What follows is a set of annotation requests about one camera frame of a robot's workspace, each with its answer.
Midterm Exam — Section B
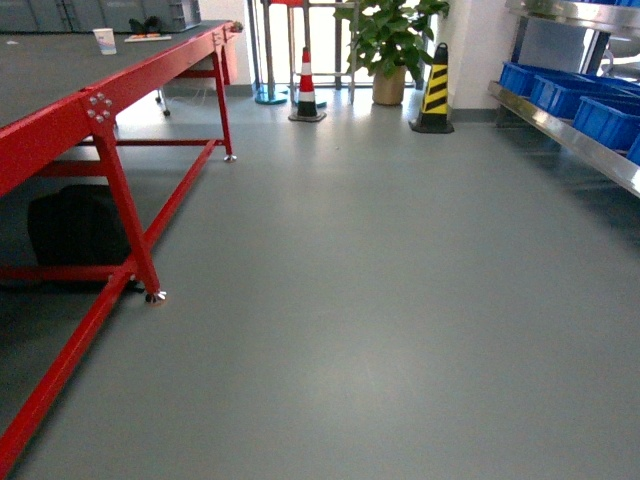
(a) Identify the red white traffic cone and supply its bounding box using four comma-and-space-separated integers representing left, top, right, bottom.
288, 46, 326, 123

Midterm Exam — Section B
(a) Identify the black bag under table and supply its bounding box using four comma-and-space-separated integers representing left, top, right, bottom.
27, 184, 131, 266

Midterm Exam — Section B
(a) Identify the potted green plant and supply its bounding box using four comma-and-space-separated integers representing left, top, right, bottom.
334, 0, 450, 106

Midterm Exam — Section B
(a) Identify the red metal table frame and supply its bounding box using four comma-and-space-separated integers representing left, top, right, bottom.
1, 20, 237, 475

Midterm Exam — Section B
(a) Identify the small blue bin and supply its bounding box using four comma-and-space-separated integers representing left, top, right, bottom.
498, 62, 565, 97
573, 96, 639, 151
626, 135, 640, 166
529, 76, 628, 120

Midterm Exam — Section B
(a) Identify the left stainless steel shelf rack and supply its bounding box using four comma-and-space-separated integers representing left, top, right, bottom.
488, 1, 639, 196

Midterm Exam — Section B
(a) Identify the white paper cup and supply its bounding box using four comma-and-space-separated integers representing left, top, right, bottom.
92, 28, 117, 55

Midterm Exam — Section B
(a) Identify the yellow black traffic cone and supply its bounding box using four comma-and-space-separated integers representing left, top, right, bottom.
409, 42, 454, 134

